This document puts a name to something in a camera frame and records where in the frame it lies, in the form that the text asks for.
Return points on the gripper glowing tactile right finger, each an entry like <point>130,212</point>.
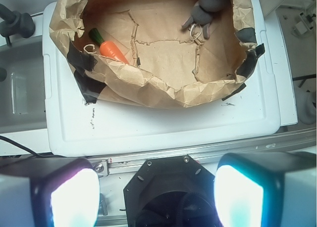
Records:
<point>267,189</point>

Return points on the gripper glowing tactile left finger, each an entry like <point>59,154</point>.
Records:
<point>48,192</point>

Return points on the gray plush animal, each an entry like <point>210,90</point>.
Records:
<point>202,14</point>

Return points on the white plastic tray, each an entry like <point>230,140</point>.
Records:
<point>76,128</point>

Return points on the gray cylindrical object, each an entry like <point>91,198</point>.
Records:
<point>306,105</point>

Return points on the clear plastic container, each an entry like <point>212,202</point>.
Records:
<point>22,88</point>

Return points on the crumpled brown paper bag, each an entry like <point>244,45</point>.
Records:
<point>169,67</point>

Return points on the orange toy carrot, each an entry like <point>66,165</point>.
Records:
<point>107,48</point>

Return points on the aluminium extrusion rail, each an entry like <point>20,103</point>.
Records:
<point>209,153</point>

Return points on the black octagonal mount plate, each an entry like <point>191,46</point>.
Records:
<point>171,192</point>

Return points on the black knob handle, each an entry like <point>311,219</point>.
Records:
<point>14,23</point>

